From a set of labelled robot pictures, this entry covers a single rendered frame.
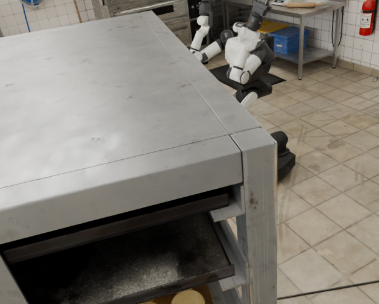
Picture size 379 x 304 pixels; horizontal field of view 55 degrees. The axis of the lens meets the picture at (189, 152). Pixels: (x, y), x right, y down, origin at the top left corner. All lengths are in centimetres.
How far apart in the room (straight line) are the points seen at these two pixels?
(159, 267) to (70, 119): 18
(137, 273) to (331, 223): 257
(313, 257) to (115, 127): 239
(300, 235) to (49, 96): 247
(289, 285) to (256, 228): 217
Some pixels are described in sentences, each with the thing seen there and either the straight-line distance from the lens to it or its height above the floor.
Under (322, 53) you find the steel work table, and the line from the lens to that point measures 559.
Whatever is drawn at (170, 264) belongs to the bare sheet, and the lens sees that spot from 40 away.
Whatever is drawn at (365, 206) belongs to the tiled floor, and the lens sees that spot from 311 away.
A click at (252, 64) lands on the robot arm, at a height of 116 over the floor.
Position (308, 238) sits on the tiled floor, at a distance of 278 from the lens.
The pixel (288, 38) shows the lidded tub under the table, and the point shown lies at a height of 45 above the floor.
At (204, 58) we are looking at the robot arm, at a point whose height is 111.
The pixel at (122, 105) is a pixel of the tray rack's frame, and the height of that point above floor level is 182.
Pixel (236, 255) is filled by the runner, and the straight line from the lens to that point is 39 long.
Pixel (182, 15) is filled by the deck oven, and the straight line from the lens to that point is 581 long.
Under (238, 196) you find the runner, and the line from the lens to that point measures 31.
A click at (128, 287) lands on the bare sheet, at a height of 167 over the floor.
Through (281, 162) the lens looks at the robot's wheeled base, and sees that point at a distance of 320.
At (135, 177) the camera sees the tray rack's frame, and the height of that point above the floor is 182.
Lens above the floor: 197
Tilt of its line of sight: 32 degrees down
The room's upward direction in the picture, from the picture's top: 8 degrees counter-clockwise
